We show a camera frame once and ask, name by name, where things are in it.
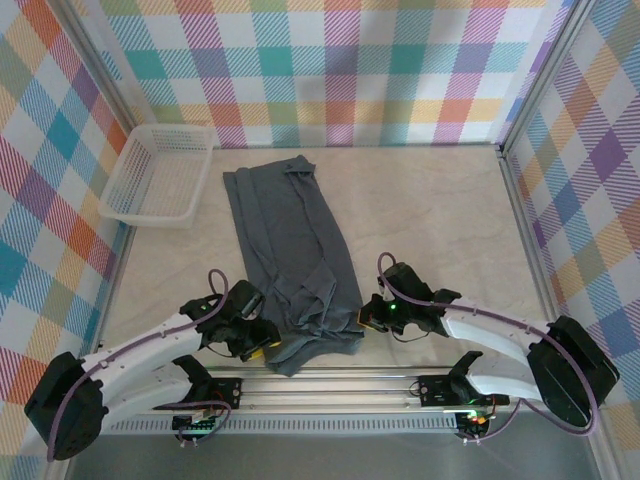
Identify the gray t-shirt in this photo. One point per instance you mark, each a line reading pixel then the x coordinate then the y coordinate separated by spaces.
pixel 285 225

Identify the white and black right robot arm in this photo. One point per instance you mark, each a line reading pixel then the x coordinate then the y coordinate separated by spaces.
pixel 500 335

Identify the gray metal panel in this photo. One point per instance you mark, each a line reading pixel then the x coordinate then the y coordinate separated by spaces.
pixel 325 460

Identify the white perforated plastic basket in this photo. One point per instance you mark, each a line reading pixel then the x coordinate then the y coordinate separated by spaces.
pixel 160 175

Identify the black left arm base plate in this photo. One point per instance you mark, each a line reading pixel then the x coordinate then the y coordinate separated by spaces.
pixel 225 392

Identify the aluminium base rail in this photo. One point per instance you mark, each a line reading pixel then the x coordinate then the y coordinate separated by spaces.
pixel 325 387

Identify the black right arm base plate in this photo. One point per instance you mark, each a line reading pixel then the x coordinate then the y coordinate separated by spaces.
pixel 435 390

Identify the aluminium side rail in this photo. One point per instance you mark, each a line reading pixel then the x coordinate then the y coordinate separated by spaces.
pixel 112 280
pixel 530 250

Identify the aluminium corner post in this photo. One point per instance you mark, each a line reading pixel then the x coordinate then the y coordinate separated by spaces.
pixel 95 65
pixel 545 70

